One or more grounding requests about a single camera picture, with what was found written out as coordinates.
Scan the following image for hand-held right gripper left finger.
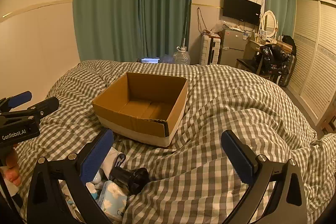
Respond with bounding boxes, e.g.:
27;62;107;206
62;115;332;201
26;128;116;224

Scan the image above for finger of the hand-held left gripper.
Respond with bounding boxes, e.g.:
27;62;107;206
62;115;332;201
0;91;32;112
0;97;60;122

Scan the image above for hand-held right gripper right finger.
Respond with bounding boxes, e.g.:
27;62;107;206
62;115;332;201
220;130;309;224

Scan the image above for white stuffed toy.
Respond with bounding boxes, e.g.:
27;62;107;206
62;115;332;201
101;147;126;180

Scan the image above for white cylinder bottle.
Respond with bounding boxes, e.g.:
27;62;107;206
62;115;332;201
86;182;99;200

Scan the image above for black cylindrical device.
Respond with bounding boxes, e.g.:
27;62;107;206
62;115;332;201
109;153;151;195

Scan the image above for blue white tissue pack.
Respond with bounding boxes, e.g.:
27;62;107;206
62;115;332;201
98;180;128;222

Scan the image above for brown cardboard box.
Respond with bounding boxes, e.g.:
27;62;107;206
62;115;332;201
92;72;189;148

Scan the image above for person's left hand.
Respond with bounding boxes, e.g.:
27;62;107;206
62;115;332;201
5;147;22;186

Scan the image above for grey checked duvet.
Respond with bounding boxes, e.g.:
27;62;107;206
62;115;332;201
16;60;336;224

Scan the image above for dark wooden chair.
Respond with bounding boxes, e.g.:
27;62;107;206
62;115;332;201
235;57;263;75

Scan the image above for pile of black bags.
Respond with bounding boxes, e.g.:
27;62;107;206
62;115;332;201
253;43;296;86

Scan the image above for grey small fridge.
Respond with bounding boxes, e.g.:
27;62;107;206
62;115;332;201
219;28;252;65

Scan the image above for white suitcase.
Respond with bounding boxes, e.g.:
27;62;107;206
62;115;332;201
200;34;223;65

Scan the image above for wooden dressing table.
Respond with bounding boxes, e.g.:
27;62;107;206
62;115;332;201
243;39;292;67

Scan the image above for clear water jug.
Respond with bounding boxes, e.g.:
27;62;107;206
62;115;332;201
173;46;191;65

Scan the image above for crumpled clear plastic bag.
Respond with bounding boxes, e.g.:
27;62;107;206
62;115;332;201
159;54;175;64

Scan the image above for black bag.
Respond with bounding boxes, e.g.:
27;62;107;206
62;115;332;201
282;35;297;55

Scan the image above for white louvred wardrobe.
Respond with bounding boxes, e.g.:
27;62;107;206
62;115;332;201
287;0;336;132

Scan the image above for white oval mirror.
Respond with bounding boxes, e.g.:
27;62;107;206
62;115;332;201
259;10;279;43

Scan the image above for narrow green curtain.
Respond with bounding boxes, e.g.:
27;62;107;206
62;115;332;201
265;0;297;41

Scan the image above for hanging wall cables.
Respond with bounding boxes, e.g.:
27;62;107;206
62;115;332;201
196;7;208;33

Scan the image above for black wall television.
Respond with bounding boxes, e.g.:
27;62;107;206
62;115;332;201
223;0;261;26

